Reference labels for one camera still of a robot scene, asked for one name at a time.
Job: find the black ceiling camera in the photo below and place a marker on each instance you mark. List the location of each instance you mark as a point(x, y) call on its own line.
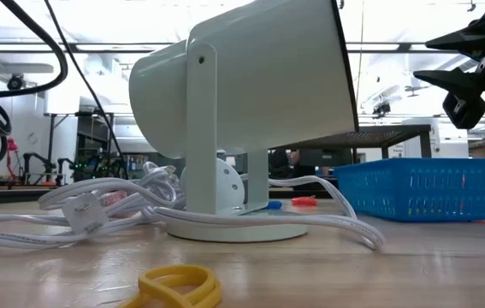
point(15, 82)
point(381, 109)

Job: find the white spotlight lamp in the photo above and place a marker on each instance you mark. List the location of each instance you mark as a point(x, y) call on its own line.
point(267, 85)

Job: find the orange spiral wrist coil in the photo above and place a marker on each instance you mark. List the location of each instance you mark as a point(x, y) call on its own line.
point(304, 201)

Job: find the red desk lamp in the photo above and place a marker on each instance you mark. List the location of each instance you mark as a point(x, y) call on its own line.
point(12, 145)

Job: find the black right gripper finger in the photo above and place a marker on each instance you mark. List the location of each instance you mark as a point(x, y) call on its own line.
point(460, 40)
point(451, 81)

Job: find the white round mounting plate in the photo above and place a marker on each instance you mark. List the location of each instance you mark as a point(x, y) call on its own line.
point(229, 184)

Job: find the yellow rubber band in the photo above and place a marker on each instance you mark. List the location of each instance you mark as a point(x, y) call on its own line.
point(173, 270)

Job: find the blue spiral wrist coil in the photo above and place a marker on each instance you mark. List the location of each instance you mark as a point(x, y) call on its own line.
point(274, 205)

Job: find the blue plastic basket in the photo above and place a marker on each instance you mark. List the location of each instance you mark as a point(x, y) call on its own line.
point(439, 169)

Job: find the person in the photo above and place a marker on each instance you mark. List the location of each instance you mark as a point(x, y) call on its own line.
point(280, 164)

